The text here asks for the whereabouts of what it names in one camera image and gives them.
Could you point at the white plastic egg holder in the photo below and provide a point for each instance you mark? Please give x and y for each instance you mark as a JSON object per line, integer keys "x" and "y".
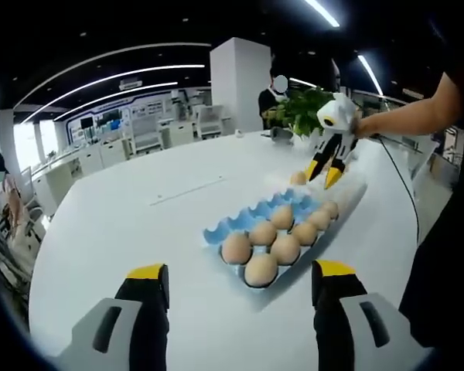
{"x": 352, "y": 193}

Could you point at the green potted plant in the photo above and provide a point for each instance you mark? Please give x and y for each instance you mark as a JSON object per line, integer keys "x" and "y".
{"x": 301, "y": 108}

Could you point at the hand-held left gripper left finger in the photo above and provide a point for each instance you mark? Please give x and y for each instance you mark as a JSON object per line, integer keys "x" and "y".
{"x": 145, "y": 309}

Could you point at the small potted plant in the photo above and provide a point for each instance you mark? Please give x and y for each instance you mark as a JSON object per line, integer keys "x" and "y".
{"x": 51, "y": 154}

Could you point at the white table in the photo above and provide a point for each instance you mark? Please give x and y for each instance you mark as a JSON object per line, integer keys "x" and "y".
{"x": 139, "y": 224}

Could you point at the white square pillar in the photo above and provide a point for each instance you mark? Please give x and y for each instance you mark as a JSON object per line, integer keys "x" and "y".
{"x": 5, "y": 131}
{"x": 237, "y": 77}

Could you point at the person's black shirt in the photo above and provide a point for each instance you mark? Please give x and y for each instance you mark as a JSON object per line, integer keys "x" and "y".
{"x": 444, "y": 251}

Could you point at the white display wall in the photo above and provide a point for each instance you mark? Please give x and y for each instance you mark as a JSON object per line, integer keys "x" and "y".
{"x": 151, "y": 106}

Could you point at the small white object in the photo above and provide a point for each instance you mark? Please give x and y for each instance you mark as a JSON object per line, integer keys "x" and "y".
{"x": 239, "y": 133}

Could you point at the white office chair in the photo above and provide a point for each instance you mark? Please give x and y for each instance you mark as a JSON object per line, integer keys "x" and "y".
{"x": 210, "y": 120}
{"x": 147, "y": 133}

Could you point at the ceiling light strip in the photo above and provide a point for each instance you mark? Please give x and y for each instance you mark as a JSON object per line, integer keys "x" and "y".
{"x": 166, "y": 46}
{"x": 323, "y": 13}
{"x": 147, "y": 85}
{"x": 369, "y": 73}
{"x": 158, "y": 70}

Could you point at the white low cabinet row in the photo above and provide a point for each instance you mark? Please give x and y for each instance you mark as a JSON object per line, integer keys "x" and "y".
{"x": 96, "y": 158}

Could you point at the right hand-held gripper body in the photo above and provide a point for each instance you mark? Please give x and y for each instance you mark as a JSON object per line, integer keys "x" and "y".
{"x": 342, "y": 112}

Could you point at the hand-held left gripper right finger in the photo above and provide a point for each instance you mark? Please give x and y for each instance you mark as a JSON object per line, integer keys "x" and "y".
{"x": 330, "y": 317}

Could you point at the person's right hand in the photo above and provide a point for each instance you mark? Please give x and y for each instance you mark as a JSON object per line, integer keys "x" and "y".
{"x": 365, "y": 125}

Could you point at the grey device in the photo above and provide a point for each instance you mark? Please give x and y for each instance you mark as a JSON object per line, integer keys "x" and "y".
{"x": 280, "y": 135}

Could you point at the blue egg tray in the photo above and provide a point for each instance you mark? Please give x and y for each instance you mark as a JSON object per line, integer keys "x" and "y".
{"x": 263, "y": 208}

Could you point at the ceiling air vent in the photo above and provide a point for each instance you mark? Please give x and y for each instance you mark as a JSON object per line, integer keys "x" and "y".
{"x": 131, "y": 84}
{"x": 411, "y": 92}

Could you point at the black monitor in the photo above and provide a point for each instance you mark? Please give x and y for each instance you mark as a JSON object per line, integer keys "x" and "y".
{"x": 87, "y": 122}

